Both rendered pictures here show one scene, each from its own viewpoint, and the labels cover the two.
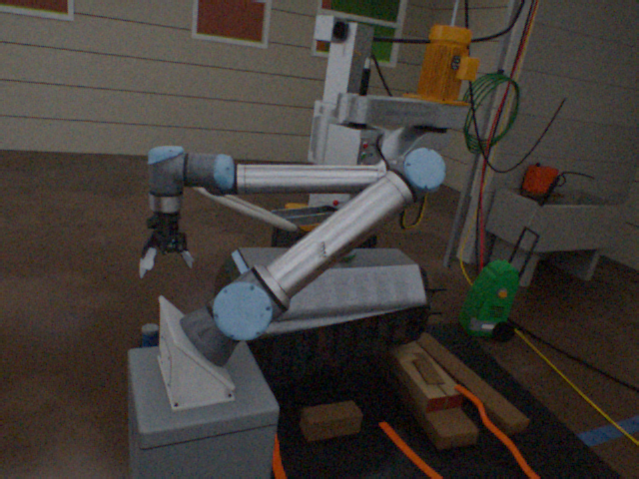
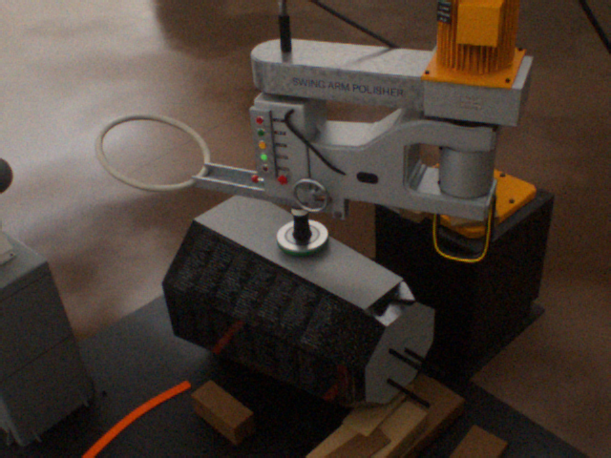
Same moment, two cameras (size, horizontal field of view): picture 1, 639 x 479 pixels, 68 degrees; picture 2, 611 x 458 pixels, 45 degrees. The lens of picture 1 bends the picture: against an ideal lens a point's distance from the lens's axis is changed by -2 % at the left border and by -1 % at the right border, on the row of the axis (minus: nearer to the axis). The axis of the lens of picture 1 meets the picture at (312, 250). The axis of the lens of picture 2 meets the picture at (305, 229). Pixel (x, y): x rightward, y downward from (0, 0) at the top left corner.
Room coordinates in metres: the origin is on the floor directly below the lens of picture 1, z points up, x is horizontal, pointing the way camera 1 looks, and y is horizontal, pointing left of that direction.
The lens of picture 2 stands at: (1.71, -2.46, 2.67)
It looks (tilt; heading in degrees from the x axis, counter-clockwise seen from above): 36 degrees down; 71
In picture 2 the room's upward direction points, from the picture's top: 5 degrees counter-clockwise
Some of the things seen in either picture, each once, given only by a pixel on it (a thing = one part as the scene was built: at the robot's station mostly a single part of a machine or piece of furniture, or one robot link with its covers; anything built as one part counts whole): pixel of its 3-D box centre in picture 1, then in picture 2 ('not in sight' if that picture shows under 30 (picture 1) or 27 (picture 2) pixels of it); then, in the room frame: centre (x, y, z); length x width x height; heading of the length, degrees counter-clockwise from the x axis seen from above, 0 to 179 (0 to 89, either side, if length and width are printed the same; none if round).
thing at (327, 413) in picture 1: (330, 420); (223, 411); (2.03, -0.22, 0.07); 0.30 x 0.12 x 0.12; 114
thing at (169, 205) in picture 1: (167, 201); not in sight; (1.25, 0.41, 1.40); 0.10 x 0.09 x 0.05; 131
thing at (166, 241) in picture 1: (168, 231); not in sight; (1.24, 0.40, 1.31); 0.09 x 0.08 x 0.12; 41
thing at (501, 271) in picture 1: (496, 280); not in sight; (3.40, -1.43, 0.43); 0.35 x 0.35 x 0.87; 6
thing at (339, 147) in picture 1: (360, 169); (313, 145); (2.56, -0.19, 1.30); 0.36 x 0.22 x 0.45; 136
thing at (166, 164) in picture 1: (167, 170); not in sight; (1.25, 0.41, 1.48); 0.10 x 0.09 x 0.12; 97
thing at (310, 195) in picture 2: not in sight; (313, 190); (2.51, -0.30, 1.18); 0.15 x 0.10 x 0.15; 136
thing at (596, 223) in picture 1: (551, 237); not in sight; (4.89, -2.48, 0.43); 1.30 x 0.62 x 0.86; 117
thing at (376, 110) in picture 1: (401, 114); (381, 80); (2.76, -0.38, 1.60); 0.96 x 0.25 x 0.17; 136
